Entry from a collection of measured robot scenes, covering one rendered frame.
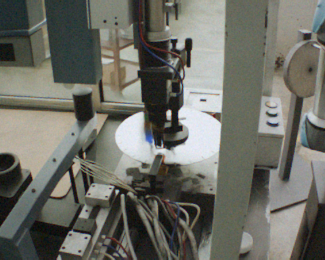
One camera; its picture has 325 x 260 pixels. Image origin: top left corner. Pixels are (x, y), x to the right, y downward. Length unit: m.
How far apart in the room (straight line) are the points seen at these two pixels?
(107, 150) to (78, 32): 0.73
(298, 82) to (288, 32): 2.11
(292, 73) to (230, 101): 1.73
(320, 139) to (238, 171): 0.88
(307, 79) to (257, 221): 1.15
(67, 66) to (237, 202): 0.56
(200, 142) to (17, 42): 0.59
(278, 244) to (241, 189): 1.75
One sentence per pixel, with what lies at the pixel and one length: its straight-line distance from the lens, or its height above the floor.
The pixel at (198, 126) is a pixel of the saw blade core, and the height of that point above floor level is 0.95.
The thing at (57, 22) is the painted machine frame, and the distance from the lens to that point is 0.88.
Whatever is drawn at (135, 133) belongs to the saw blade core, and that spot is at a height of 0.95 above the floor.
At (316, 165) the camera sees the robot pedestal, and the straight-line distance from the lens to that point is 1.49.
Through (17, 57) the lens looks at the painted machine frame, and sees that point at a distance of 1.04.
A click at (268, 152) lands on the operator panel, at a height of 0.82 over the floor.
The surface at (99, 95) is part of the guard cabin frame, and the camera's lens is 1.74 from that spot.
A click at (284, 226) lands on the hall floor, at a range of 2.30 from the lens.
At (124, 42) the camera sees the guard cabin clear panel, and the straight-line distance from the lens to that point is 1.63.
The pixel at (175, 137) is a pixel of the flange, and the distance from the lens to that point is 1.17.
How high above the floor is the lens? 1.58
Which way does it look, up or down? 31 degrees down
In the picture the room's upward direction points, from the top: 1 degrees counter-clockwise
